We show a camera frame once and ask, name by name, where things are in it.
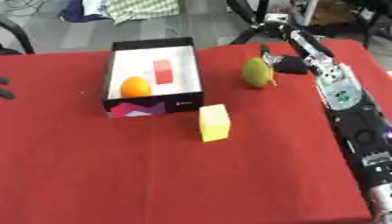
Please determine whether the green toy fruit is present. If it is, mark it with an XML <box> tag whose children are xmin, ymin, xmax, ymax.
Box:
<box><xmin>240</xmin><ymin>56</ymin><xmax>277</xmax><ymax>89</ymax></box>

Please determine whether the blue cloth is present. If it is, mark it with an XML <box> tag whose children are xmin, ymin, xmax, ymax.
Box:
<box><xmin>56</xmin><ymin>0</ymin><xmax>112</xmax><ymax>24</ymax></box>

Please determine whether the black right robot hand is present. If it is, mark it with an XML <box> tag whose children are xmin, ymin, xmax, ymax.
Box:
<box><xmin>258</xmin><ymin>22</ymin><xmax>337</xmax><ymax>76</ymax></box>

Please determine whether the brown bag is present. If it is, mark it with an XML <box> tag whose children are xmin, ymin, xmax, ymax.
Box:
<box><xmin>311</xmin><ymin>0</ymin><xmax>361</xmax><ymax>28</ymax></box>

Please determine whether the orange toy fruit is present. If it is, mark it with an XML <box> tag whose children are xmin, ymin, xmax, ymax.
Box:
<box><xmin>119</xmin><ymin>76</ymin><xmax>155</xmax><ymax>99</ymax></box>

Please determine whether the black box with white inside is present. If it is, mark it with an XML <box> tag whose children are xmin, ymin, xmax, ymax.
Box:
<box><xmin>99</xmin><ymin>37</ymin><xmax>207</xmax><ymax>119</ymax></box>

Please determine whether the green checked cloth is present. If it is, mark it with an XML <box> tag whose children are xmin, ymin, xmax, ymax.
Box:
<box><xmin>104</xmin><ymin>0</ymin><xmax>184</xmax><ymax>25</ymax></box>

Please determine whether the yellow block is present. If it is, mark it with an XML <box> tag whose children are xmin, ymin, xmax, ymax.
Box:
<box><xmin>197</xmin><ymin>103</ymin><xmax>233</xmax><ymax>144</ymax></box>

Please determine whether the red block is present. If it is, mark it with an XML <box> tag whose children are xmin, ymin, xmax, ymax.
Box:
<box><xmin>151</xmin><ymin>59</ymin><xmax>177</xmax><ymax>85</ymax></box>

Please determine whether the black tripod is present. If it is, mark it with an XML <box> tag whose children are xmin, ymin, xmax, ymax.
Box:
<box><xmin>225</xmin><ymin>0</ymin><xmax>288</xmax><ymax>46</ymax></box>

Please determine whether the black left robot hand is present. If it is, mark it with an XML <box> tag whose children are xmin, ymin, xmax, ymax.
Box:
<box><xmin>0</xmin><ymin>76</ymin><xmax>18</xmax><ymax>101</ymax></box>

